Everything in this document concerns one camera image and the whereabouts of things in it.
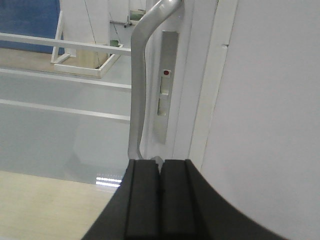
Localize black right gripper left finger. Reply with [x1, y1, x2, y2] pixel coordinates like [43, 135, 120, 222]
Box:
[83, 159, 160, 240]

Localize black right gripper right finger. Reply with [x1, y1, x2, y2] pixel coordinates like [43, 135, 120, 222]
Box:
[160, 159, 282, 240]

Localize white sliding glass door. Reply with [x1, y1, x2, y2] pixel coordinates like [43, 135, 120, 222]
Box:
[0, 0, 218, 186]

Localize grey curved door handle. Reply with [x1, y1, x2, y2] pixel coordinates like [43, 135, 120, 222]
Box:
[127, 0, 184, 160]

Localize grey door lock plate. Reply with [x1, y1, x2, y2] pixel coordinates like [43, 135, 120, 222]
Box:
[154, 30, 179, 144]

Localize blue panel behind door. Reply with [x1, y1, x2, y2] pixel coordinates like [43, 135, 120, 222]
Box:
[0, 0, 61, 39]

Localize light wooden floor platform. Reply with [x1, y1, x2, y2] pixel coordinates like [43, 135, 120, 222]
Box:
[0, 171, 115, 240]

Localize white frame stand behind door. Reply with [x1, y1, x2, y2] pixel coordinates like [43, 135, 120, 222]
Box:
[50, 10, 120, 78]

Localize white door frame post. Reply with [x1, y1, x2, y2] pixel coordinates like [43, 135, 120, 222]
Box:
[188, 0, 238, 168]

